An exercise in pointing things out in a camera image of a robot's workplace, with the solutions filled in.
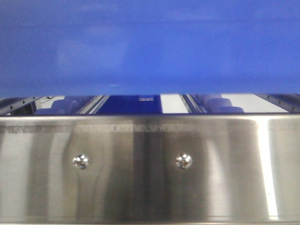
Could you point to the blue plastic bin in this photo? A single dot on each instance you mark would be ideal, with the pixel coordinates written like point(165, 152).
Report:
point(128, 47)

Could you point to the stainless steel cart panel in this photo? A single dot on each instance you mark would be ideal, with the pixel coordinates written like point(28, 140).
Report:
point(245, 170)

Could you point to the panel screw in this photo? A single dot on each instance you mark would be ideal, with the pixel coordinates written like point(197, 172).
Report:
point(81, 161)
point(184, 161)

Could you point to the center-left metal rail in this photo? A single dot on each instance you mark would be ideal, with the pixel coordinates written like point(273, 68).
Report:
point(94, 105)

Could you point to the right panel screw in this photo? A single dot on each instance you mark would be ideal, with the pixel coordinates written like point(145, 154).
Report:
point(184, 161)

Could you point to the left metal shelf rail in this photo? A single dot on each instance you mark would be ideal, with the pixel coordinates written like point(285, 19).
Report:
point(18, 106)

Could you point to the center-right metal rail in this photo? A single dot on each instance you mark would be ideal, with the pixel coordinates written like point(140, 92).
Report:
point(190, 105)

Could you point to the right metal shelf rail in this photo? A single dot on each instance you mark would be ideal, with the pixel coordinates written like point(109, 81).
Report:
point(288, 102)

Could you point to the left panel screw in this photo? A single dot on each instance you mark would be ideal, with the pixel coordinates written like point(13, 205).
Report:
point(81, 161)

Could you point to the metal shelf rail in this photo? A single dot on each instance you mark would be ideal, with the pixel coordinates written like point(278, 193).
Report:
point(18, 106)
point(288, 102)

